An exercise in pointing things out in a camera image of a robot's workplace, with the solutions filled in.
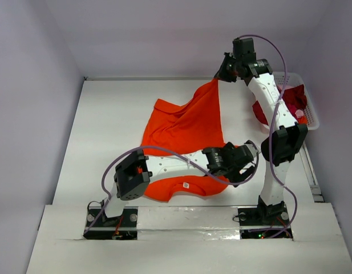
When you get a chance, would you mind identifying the orange t shirt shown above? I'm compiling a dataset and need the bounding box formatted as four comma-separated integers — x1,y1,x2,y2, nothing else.
141,79,227,202

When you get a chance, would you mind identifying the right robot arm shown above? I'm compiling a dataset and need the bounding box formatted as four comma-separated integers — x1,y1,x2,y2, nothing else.
215,35,308,224

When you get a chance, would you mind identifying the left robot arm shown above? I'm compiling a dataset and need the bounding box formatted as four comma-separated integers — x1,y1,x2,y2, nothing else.
99,140,260,225

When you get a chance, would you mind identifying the white plastic basket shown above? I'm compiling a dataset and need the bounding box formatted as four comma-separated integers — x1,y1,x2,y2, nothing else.
259,71,319,134

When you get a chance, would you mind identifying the dark red t shirt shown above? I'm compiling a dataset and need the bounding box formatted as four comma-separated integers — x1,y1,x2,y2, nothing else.
252,84,308,125

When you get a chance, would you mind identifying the pink garment in basket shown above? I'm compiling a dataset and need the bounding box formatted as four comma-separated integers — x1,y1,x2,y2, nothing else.
283,84,307,124

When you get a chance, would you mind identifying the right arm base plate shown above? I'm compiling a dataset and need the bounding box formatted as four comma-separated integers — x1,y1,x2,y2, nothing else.
232,207,290,240

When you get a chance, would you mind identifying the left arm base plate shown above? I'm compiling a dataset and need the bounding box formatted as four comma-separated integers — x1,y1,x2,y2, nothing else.
83,201,138,240

